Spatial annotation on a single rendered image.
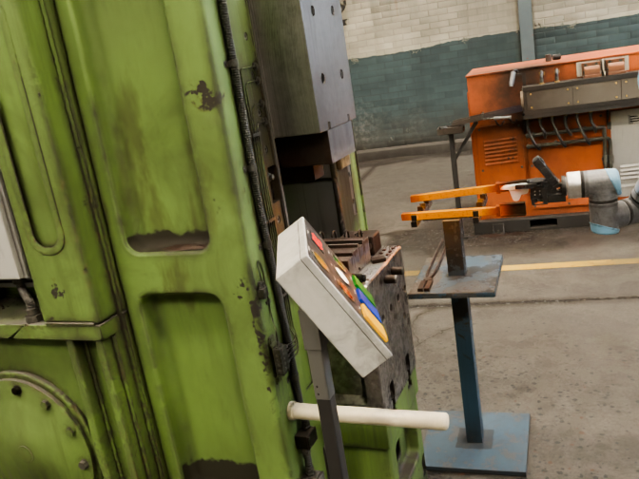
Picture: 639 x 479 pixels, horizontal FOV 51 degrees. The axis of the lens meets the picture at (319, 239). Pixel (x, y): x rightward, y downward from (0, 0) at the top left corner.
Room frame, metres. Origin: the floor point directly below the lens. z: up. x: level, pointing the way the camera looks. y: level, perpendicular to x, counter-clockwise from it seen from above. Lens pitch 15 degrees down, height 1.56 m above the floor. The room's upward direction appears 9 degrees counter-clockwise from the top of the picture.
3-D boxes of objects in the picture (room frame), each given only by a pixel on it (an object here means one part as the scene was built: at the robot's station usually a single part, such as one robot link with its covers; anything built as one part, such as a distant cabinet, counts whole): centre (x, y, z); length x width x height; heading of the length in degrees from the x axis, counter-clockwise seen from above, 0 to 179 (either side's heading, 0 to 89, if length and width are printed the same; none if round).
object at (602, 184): (2.16, -0.96, 1.01); 0.12 x 0.09 x 0.10; 70
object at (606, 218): (2.15, -0.97, 0.90); 0.12 x 0.09 x 0.12; 102
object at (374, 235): (2.14, -0.13, 0.95); 0.12 x 0.08 x 0.06; 65
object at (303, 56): (2.08, 0.06, 1.56); 0.42 x 0.39 x 0.40; 65
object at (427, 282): (2.48, -0.44, 0.73); 0.60 x 0.04 x 0.01; 160
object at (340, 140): (2.04, 0.08, 1.32); 0.42 x 0.20 x 0.10; 65
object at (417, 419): (1.61, -0.05, 0.62); 0.44 x 0.05 x 0.05; 65
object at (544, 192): (2.21, -0.80, 1.01); 0.12 x 0.08 x 0.09; 70
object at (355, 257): (2.04, 0.08, 0.96); 0.42 x 0.20 x 0.09; 65
